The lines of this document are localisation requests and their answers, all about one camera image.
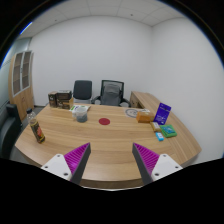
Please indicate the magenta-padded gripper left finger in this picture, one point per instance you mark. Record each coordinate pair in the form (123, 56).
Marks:
(77, 160)

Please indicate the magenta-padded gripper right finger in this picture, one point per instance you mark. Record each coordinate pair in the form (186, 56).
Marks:
(146, 160)

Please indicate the clear bottle with dark drink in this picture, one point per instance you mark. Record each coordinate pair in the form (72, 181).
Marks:
(36, 129)

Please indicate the small blue box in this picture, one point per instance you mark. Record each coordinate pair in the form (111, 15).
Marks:
(159, 136)

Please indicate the yellow snack packet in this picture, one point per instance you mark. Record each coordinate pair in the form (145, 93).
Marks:
(155, 126)

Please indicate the green flat box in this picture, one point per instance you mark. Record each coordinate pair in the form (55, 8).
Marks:
(168, 131)

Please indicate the orange-brown small box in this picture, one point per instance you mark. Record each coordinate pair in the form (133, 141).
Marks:
(144, 117)

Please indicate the white and grey mug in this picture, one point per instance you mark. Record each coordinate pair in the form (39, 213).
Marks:
(81, 115)

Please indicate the flat round red coaster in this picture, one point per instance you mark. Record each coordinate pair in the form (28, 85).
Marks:
(104, 121)

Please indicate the purple standing card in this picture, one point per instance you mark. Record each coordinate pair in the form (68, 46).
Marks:
(162, 114)

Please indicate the round grey disc pad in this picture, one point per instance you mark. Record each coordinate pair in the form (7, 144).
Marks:
(131, 112)

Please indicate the white leaflet with green print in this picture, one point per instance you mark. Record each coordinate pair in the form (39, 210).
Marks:
(85, 108)

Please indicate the wooden side desk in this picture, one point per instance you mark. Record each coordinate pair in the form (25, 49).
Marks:
(145, 99)

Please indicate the wide dark brown box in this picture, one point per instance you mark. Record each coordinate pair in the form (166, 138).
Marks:
(64, 96)

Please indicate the black office chair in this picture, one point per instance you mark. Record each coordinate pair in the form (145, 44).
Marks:
(82, 90)

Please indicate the grey mesh armrest office chair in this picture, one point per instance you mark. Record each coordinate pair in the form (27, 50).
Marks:
(111, 94)

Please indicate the black leather sofa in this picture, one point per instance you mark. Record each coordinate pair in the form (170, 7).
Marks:
(8, 130)

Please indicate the wooden glass-door shelf cabinet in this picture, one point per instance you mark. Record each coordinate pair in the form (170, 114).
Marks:
(22, 86)

